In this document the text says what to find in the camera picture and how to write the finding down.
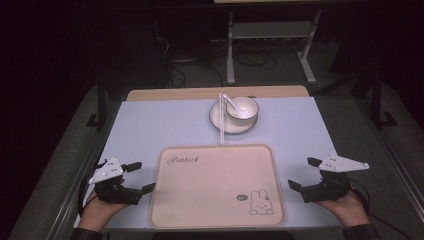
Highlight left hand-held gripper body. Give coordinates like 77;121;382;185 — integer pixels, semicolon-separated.
88;156;144;206

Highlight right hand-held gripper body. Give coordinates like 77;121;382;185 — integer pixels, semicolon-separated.
300;153;370;204

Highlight person's left hand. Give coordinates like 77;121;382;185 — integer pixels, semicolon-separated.
79;178;130;232

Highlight person's right hand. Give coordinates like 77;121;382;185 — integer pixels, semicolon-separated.
315;190;372;228

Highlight pale blue table mat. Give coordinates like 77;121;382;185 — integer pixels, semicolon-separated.
73;95;344;232

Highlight beige tray with rabbit print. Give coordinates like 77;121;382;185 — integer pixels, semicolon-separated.
148;143;287;230

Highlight black metal stand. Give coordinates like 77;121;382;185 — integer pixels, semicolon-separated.
85;81;108;130
370;71;400;130

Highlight white bowl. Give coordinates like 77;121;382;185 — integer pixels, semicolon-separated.
225;96;260;120

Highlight white chopstick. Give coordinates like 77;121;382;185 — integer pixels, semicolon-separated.
218;93;224;146
220;93;226;146

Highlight white round plate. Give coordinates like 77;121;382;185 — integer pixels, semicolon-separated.
208;99;260;136

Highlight white ceramic spoon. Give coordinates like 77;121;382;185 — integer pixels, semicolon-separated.
221;93;239;111

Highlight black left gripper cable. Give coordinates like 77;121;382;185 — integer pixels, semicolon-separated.
77;161;103;218

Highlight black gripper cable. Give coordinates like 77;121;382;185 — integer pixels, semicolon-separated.
349;187;409;240
77;161;103;218

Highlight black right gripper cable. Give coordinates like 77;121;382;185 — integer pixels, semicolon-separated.
349;187;409;240

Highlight black floor cables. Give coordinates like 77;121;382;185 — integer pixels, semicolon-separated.
152;18;278;88

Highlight white metal table frame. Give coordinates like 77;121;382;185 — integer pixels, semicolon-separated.
225;7;324;86

